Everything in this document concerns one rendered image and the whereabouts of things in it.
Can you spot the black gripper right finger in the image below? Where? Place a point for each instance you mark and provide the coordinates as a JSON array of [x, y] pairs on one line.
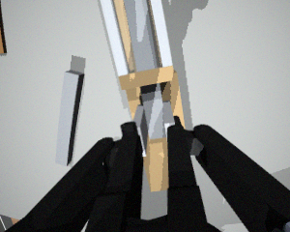
[[260, 201]]

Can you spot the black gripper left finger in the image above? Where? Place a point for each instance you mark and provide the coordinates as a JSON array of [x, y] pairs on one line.
[[69, 204]]

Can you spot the pale grey square stick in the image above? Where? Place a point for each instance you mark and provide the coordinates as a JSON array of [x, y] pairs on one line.
[[70, 100], [152, 102]]

